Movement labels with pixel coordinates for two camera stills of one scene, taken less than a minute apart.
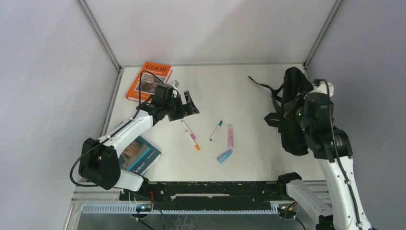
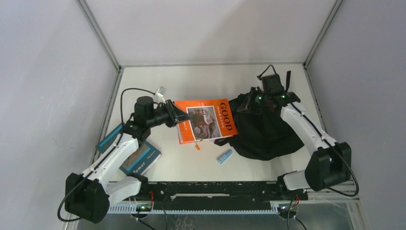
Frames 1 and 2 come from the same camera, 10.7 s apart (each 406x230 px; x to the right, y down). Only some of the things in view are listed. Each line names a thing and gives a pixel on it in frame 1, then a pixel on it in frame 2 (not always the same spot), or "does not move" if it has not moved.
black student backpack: (296, 82) -> (262, 134)
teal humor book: (140, 155) does not move
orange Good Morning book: (149, 80) -> (208, 119)
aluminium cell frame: (89, 192) does not move
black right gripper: (290, 106) -> (247, 105)
